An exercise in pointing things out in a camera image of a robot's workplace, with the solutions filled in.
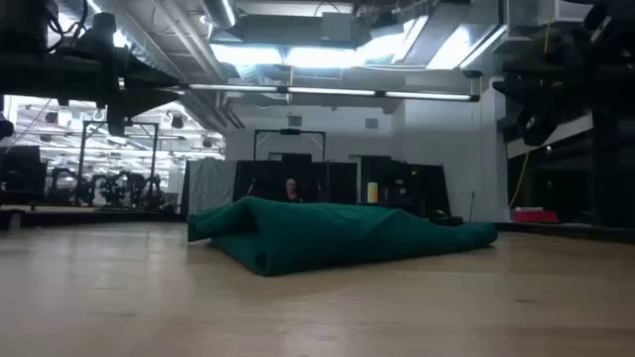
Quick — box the long ceiling light bar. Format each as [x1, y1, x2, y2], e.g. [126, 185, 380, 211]
[171, 82, 481, 103]

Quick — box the black robot station frame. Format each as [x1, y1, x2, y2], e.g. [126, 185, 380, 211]
[48, 120, 168, 209]

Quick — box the person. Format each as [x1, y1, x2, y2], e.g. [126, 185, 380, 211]
[284, 177, 303, 204]

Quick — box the black monitor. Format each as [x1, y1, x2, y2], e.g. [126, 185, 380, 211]
[0, 145, 49, 195]

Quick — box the green microfiber towel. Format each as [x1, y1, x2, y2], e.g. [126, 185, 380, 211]
[187, 195, 499, 278]

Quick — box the black gantry frame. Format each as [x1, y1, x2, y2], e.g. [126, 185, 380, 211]
[253, 128, 327, 163]

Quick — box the black partition screen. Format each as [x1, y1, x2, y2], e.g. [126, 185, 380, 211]
[232, 158, 359, 205]
[359, 155, 451, 220]

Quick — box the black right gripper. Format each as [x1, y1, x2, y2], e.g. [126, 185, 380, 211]
[493, 49, 567, 113]

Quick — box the yellow hanging cable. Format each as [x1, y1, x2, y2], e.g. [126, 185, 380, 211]
[507, 147, 533, 210]

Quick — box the red box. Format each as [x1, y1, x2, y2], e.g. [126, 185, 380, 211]
[512, 207, 562, 225]

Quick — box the silver ventilation duct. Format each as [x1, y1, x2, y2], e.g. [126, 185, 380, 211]
[200, 0, 238, 30]

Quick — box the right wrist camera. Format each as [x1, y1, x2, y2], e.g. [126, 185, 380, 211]
[519, 110, 558, 148]

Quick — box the grey cloth partition cover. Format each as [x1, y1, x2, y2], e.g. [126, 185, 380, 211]
[184, 158, 239, 217]

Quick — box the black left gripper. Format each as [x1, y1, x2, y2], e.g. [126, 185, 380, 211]
[116, 49, 183, 123]

